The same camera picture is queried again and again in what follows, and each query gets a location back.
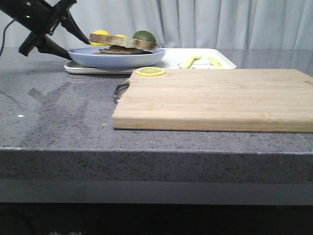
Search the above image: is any fried egg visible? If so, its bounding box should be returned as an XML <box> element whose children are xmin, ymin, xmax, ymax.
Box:
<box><xmin>109</xmin><ymin>45</ymin><xmax>136</xmax><ymax>50</ymax></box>

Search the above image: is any bread slice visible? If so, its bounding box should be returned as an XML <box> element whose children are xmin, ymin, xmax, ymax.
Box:
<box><xmin>95</xmin><ymin>48</ymin><xmax>152</xmax><ymax>55</ymax></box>
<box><xmin>89</xmin><ymin>33</ymin><xmax>157</xmax><ymax>50</ymax></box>

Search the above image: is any yellow plastic spoon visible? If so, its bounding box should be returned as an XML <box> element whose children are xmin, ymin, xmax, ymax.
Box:
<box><xmin>179</xmin><ymin>54</ymin><xmax>201</xmax><ymax>69</ymax></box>

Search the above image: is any white rectangular tray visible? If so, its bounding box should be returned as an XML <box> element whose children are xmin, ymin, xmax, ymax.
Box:
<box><xmin>64</xmin><ymin>48</ymin><xmax>236</xmax><ymax>74</ymax></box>

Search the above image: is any grey white curtain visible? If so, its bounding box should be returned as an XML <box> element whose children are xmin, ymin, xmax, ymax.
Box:
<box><xmin>0</xmin><ymin>0</ymin><xmax>313</xmax><ymax>49</ymax></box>

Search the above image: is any yellow lemon slice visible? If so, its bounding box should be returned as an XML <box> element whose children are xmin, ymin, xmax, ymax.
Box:
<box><xmin>135</xmin><ymin>67</ymin><xmax>165</xmax><ymax>76</ymax></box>

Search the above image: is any light blue round plate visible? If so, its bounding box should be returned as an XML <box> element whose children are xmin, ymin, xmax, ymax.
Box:
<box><xmin>68</xmin><ymin>47</ymin><xmax>165</xmax><ymax>69</ymax></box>

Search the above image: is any green lime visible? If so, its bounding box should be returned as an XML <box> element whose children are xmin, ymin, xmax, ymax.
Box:
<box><xmin>132</xmin><ymin>30</ymin><xmax>157</xmax><ymax>43</ymax></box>

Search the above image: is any left yellow lemon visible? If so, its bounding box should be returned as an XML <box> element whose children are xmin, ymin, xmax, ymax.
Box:
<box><xmin>90</xmin><ymin>29</ymin><xmax>111</xmax><ymax>46</ymax></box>

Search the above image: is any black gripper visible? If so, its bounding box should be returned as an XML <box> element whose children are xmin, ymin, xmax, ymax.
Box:
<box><xmin>0</xmin><ymin>0</ymin><xmax>90</xmax><ymax>60</ymax></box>

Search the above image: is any metal cutting board handle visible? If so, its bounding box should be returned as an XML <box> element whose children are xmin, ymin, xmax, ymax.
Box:
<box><xmin>112</xmin><ymin>80</ymin><xmax>130</xmax><ymax>103</ymax></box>

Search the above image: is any yellow plastic knife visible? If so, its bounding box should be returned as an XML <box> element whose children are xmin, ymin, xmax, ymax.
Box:
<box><xmin>207</xmin><ymin>57</ymin><xmax>223</xmax><ymax>69</ymax></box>

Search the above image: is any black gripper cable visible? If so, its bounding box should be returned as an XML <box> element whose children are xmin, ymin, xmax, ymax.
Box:
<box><xmin>0</xmin><ymin>19</ymin><xmax>16</xmax><ymax>58</ymax></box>

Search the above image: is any wooden cutting board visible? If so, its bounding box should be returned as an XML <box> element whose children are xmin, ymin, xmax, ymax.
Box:
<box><xmin>112</xmin><ymin>69</ymin><xmax>313</xmax><ymax>133</ymax></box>

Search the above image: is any right yellow lemon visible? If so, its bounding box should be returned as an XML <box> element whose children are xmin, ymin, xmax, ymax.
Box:
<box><xmin>115</xmin><ymin>34</ymin><xmax>127</xmax><ymax>38</ymax></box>

